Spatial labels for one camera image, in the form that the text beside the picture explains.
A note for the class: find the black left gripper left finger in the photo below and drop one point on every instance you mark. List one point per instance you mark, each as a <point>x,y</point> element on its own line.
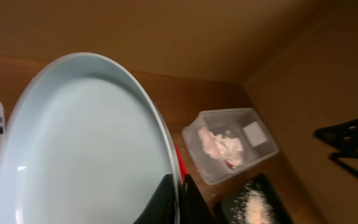
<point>158,202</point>

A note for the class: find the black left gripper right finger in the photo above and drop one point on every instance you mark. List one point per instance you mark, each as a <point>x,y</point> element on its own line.
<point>193,208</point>

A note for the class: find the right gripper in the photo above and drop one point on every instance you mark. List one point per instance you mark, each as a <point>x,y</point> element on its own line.
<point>344,138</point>

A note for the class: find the white napkin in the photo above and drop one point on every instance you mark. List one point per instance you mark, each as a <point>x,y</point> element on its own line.
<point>222,147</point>

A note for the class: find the light blue plate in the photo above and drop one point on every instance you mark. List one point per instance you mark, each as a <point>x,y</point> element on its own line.
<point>85,144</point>

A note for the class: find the black plastic bin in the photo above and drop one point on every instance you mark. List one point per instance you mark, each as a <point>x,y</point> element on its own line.
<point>222,208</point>

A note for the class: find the red plastic tray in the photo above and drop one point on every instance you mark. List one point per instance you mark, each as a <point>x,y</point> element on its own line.
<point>182,166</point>

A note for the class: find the spilled rice and food scraps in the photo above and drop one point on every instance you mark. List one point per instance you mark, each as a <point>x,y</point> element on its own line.
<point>251,207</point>

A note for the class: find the clear plastic bin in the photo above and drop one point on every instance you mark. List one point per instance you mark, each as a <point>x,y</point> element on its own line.
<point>244,123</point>

